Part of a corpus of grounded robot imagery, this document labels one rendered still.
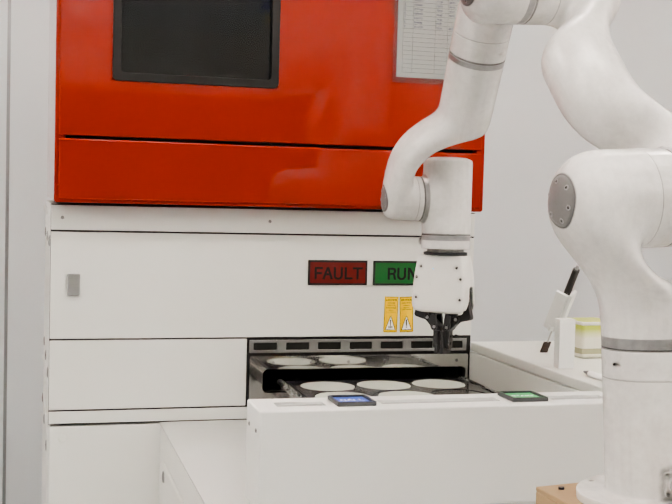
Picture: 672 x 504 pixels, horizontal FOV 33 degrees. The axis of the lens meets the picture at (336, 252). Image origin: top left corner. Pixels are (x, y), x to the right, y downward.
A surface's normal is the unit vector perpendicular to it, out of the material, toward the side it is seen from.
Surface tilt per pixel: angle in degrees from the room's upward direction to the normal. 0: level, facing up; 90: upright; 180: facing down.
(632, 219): 92
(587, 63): 60
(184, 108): 90
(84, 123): 90
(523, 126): 90
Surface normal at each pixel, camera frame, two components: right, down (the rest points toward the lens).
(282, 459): 0.26, 0.06
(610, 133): -0.37, 0.64
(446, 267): -0.46, -0.01
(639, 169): 0.25, -0.51
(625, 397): -0.70, 0.05
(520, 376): -0.96, -0.01
